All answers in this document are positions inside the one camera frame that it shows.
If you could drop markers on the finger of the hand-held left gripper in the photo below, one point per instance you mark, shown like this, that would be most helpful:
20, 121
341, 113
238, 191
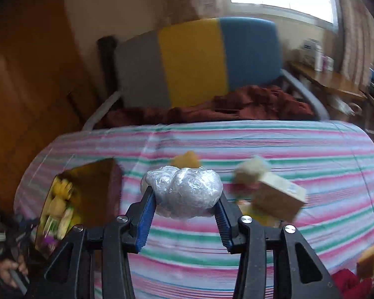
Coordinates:
26, 227

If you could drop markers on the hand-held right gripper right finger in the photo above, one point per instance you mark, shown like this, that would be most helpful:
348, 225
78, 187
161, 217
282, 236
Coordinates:
224, 227

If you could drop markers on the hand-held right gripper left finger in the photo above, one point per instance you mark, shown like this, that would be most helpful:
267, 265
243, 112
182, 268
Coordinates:
143, 224

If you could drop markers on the clear plastic bag ball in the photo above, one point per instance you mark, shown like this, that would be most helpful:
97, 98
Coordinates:
184, 190

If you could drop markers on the gold tin tray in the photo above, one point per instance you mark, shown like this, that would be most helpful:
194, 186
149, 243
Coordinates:
93, 177

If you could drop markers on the person's left hand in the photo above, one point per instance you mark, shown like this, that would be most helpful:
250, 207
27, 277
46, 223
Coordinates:
12, 272

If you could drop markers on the white green packet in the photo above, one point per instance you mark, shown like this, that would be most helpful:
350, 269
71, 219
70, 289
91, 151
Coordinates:
61, 224

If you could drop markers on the beige cardboard box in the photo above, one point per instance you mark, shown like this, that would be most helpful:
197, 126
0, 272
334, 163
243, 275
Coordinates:
280, 199

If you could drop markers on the striped bedsheet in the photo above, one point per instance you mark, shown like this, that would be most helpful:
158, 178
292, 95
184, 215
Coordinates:
268, 143

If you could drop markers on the maroon blanket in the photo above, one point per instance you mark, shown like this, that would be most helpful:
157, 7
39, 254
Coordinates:
252, 102

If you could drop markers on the red cloth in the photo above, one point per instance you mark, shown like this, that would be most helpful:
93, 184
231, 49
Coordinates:
352, 285

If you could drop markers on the wooden wardrobe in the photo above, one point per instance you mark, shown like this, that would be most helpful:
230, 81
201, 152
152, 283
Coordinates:
34, 84

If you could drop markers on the yellow sponge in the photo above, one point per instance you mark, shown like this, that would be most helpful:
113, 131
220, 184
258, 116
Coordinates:
369, 261

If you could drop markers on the black rolled mat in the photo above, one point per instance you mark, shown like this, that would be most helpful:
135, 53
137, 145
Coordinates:
107, 62

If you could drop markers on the grey yellow blue sofa chair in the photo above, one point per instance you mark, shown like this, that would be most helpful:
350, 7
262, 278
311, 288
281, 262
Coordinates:
190, 62

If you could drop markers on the wooden table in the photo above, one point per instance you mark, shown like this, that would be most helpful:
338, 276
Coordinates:
330, 82

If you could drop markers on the purple jar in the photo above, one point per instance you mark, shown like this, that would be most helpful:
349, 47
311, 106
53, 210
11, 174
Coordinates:
328, 64

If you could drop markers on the white printed box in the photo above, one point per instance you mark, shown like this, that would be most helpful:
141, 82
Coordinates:
310, 51

